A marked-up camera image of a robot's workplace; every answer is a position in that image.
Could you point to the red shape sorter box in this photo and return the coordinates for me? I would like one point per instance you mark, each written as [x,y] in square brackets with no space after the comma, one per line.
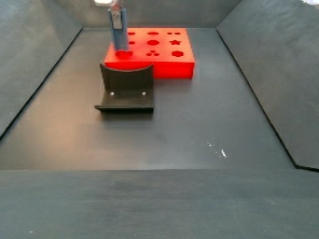
[163,47]

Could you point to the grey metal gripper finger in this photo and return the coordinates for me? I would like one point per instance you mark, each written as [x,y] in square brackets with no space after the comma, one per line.
[116,16]

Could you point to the black curved holder stand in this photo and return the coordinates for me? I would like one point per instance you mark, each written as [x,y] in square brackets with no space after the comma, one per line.
[128,89]

